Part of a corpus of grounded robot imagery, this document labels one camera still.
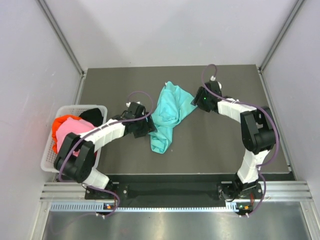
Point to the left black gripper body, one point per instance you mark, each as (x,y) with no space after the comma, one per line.
(140,128)

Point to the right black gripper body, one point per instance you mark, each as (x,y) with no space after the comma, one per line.
(202,101)

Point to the teal t shirt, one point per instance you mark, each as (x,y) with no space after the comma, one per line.
(173,106)

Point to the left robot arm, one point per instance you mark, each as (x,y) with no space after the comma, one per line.
(76,157)

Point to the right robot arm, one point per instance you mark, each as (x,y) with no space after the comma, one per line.
(257,134)

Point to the black t shirt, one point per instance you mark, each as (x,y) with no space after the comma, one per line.
(93,116)

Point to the pink t shirt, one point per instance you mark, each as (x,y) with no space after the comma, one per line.
(72,126)

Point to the orange t shirt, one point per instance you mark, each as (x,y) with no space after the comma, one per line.
(55,126)

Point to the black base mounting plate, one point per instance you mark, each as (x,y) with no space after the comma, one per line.
(176,190)

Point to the white plastic basket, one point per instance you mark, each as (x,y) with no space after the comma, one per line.
(49,156)

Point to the grey slotted cable duct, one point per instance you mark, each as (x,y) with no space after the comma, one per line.
(105,207)

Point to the aluminium front rail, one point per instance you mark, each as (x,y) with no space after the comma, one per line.
(275,191)

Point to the right aluminium frame post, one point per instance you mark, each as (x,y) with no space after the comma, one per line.
(298,5)

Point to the aluminium frame post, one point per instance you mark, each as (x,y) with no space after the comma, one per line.
(60,35)
(298,5)

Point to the left aluminium frame post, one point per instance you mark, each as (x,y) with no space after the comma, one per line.
(60,35)

